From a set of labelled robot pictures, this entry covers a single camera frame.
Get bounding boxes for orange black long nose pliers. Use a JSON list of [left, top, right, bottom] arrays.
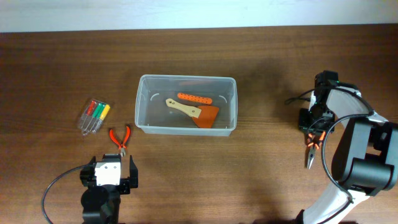
[[305, 131, 326, 169]]

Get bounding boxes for wooden handled orange scraper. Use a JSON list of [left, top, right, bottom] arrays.
[[165, 98, 220, 128]]

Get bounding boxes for orange socket bit holder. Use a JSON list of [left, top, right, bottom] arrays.
[[177, 93, 213, 105]]

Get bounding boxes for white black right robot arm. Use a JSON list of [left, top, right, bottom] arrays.
[[285, 70, 397, 223]]

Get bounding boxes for clear plastic container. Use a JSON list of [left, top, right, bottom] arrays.
[[135, 74, 238, 136]]

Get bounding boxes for red black diagonal cutters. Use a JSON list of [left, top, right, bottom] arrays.
[[109, 124, 131, 157]]

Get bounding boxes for clear screwdriver set case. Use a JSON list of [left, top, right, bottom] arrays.
[[77, 99, 111, 136]]

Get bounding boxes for green handled screwdriver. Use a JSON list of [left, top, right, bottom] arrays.
[[93, 103, 104, 119]]

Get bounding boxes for red handled screwdriver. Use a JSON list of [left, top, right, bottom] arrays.
[[86, 100, 96, 116]]

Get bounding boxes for yellow handled screwdriver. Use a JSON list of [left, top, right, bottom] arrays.
[[99, 105, 110, 121]]

